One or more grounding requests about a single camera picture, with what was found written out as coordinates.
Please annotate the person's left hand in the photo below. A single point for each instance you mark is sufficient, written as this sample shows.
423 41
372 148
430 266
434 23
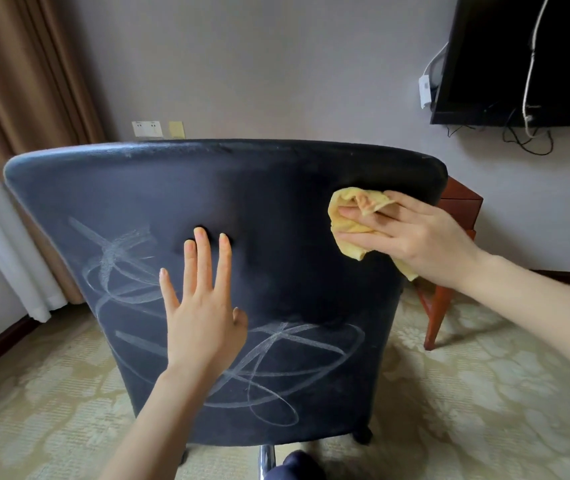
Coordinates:
205 334

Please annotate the person's right hand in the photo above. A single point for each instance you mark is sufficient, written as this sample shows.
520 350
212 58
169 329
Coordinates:
425 244

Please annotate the yellow cleaning cloth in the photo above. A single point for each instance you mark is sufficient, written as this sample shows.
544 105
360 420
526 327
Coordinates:
345 197

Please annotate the black leather chair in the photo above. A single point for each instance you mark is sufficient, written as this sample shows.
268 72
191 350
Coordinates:
265 194

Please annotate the person's right forearm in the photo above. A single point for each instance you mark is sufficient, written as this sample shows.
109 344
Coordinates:
545 309

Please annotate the red-brown wooden table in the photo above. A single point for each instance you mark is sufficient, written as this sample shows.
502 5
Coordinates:
460 199

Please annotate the navy dress with white trim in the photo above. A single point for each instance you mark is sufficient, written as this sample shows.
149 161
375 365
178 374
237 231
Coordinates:
297 467

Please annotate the black television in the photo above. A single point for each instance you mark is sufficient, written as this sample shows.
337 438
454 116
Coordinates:
490 54

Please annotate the large white socket plate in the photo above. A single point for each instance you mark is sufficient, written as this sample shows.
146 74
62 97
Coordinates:
147 129

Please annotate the brown curtain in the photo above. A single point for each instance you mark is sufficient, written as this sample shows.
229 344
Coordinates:
15 94

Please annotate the white wall unit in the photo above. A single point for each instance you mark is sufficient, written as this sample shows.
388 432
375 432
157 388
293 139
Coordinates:
425 92

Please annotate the yellow switch plate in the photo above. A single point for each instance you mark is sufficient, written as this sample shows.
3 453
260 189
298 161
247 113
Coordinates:
177 129

